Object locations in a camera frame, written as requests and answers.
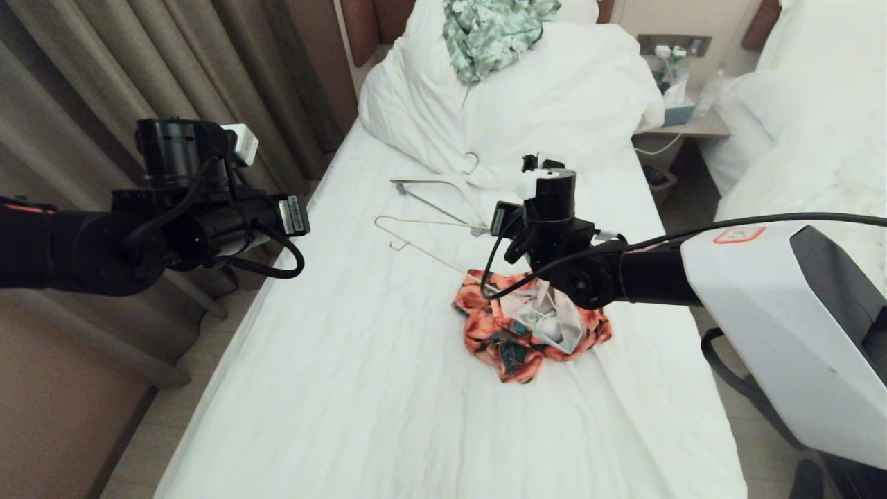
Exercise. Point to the beige curtain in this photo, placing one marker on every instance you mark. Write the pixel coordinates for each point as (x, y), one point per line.
(104, 69)

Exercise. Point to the green patterned shirt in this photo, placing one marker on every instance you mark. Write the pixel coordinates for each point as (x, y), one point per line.
(488, 34)

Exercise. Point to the white hanger with metal hook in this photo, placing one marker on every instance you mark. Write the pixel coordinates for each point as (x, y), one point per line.
(466, 188)

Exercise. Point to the white charger plug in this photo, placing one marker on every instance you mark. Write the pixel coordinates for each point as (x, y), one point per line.
(663, 51)

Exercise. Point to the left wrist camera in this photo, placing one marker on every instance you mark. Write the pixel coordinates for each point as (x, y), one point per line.
(242, 142)

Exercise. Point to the white duvet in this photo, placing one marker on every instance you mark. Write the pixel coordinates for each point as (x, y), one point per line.
(568, 111)

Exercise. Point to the wall outlet panel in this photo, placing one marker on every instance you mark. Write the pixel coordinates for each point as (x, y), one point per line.
(696, 45)

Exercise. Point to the brown padded headboard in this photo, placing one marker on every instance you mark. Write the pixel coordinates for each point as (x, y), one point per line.
(364, 28)
(762, 24)

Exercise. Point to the wooden nightstand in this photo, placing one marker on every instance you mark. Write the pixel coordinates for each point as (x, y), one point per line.
(700, 127)

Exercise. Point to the bed with white duvet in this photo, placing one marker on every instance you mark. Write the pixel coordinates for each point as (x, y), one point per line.
(797, 111)

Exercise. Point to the bed with white sheet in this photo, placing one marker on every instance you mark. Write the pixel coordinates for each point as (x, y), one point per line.
(346, 388)

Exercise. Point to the translucent plastic bag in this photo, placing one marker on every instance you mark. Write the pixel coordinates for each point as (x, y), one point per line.
(533, 312)

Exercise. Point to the teal tissue box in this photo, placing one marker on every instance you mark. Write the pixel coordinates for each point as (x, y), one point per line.
(679, 114)

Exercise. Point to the clear water bottle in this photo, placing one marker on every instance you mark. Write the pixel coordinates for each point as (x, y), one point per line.
(708, 93)

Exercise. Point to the orange floral shirt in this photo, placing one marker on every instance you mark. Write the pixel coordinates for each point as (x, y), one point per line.
(485, 333)

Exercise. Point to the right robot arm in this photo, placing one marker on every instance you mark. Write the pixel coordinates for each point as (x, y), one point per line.
(762, 312)

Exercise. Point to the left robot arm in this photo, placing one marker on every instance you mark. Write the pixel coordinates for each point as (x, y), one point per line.
(69, 249)

